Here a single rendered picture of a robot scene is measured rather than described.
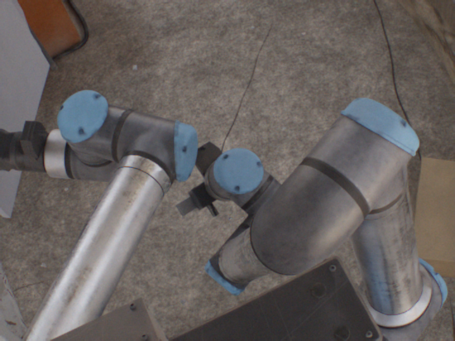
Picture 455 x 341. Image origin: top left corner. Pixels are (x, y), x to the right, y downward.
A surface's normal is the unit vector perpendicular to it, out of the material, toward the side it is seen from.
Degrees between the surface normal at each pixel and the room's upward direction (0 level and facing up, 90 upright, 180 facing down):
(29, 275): 0
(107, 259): 43
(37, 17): 90
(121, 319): 29
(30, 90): 90
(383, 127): 16
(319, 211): 33
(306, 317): 0
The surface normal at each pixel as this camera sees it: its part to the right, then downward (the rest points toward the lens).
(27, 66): 0.98, 0.07
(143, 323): -0.33, -0.74
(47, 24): 0.48, 0.77
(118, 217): 0.22, -0.52
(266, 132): -0.15, -0.41
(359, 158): 0.05, -0.25
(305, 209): -0.39, 0.06
